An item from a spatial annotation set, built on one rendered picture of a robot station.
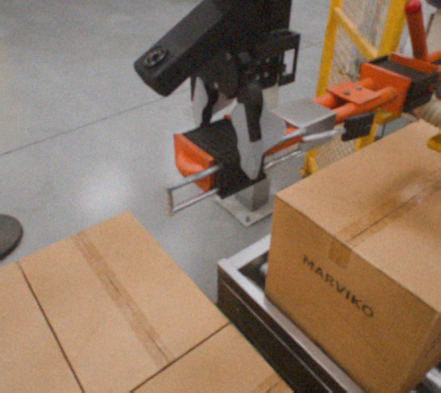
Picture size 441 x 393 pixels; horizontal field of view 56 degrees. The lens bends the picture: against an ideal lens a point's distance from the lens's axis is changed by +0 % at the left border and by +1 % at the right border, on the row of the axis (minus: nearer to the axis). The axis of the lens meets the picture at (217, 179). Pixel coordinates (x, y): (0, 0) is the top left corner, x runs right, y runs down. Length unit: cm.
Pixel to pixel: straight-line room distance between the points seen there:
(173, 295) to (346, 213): 58
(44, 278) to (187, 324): 47
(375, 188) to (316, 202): 16
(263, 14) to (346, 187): 64
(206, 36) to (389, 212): 69
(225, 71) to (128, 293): 96
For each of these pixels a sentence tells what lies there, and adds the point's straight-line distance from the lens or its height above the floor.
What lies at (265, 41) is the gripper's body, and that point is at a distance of 42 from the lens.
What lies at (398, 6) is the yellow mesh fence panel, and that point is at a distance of 151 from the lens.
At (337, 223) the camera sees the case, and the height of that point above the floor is 95.
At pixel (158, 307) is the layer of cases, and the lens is 125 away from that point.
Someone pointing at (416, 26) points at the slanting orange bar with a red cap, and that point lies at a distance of 71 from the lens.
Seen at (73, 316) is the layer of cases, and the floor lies 54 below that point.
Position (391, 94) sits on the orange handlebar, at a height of 128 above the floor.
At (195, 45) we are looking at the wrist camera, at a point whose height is 142.
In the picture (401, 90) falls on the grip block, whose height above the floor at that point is 128.
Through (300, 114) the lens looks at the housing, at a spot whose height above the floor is 129.
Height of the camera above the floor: 154
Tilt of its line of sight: 37 degrees down
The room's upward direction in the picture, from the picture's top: straight up
